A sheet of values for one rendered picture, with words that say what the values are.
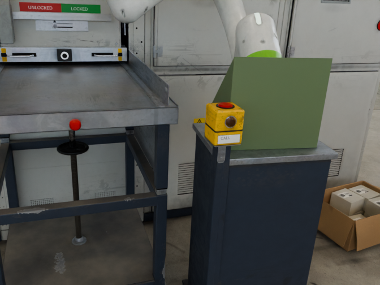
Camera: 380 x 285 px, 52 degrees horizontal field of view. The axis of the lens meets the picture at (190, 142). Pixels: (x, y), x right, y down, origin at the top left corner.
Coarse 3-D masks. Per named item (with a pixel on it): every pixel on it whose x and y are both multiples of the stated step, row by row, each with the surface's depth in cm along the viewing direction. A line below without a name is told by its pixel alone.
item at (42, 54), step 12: (0, 48) 160; (12, 48) 161; (24, 48) 163; (36, 48) 164; (48, 48) 166; (60, 48) 167; (72, 48) 169; (84, 48) 170; (96, 48) 172; (108, 48) 173; (120, 48) 175; (0, 60) 162; (24, 60) 164; (36, 60) 166; (48, 60) 167; (72, 60) 170; (84, 60) 172; (96, 60) 174; (108, 60) 175
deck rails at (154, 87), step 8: (128, 56) 177; (128, 64) 178; (136, 64) 161; (144, 64) 146; (0, 72) 151; (128, 72) 162; (136, 72) 162; (144, 72) 148; (152, 72) 135; (136, 80) 149; (144, 80) 149; (152, 80) 136; (160, 80) 126; (144, 88) 138; (152, 88) 137; (160, 88) 126; (168, 88) 117; (152, 96) 129; (160, 96) 127; (168, 96) 118; (160, 104) 121; (168, 104) 119
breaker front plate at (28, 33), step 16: (16, 0) 157; (32, 0) 158; (48, 0) 160; (64, 0) 162; (80, 0) 164; (96, 0) 166; (112, 16) 170; (16, 32) 161; (32, 32) 163; (48, 32) 165; (64, 32) 167; (80, 32) 168; (96, 32) 171; (112, 32) 173
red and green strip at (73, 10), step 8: (24, 8) 159; (32, 8) 159; (40, 8) 160; (48, 8) 161; (56, 8) 162; (64, 8) 163; (72, 8) 164; (80, 8) 165; (88, 8) 166; (96, 8) 167
